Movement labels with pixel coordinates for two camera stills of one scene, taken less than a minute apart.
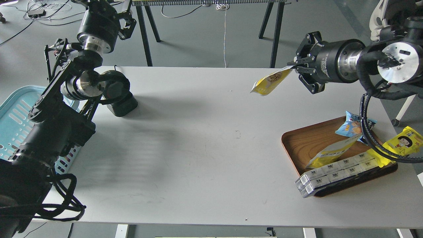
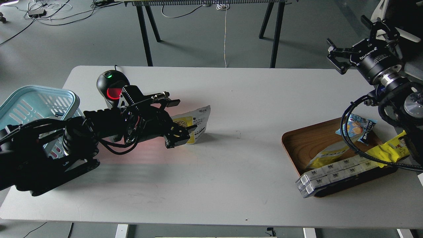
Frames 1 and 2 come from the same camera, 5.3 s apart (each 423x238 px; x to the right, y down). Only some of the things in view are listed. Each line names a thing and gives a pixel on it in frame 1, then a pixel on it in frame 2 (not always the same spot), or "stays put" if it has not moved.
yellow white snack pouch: (265, 85) to (200, 117)
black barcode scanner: (117, 92) stays put
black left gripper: (101, 25) to (146, 120)
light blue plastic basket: (15, 122) stays put
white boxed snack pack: (309, 181) stays put
